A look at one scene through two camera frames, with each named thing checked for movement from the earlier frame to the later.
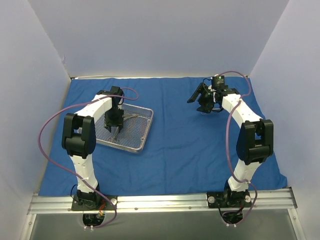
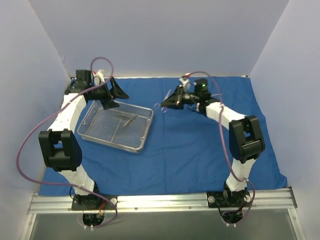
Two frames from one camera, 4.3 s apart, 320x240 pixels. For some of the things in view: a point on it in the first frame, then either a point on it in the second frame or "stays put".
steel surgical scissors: x=111 y=139 to x=164 y=109
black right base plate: x=229 y=199 stays put
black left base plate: x=104 y=204 stays put
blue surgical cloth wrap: x=186 y=152 stays put
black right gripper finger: x=196 y=94 to x=172 y=105
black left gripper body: x=113 y=124 to x=109 y=90
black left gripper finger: x=120 y=128 to x=116 y=91
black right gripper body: x=204 y=99 to x=181 y=97
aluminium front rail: x=279 y=198 stays put
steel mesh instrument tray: x=137 y=121 stays put
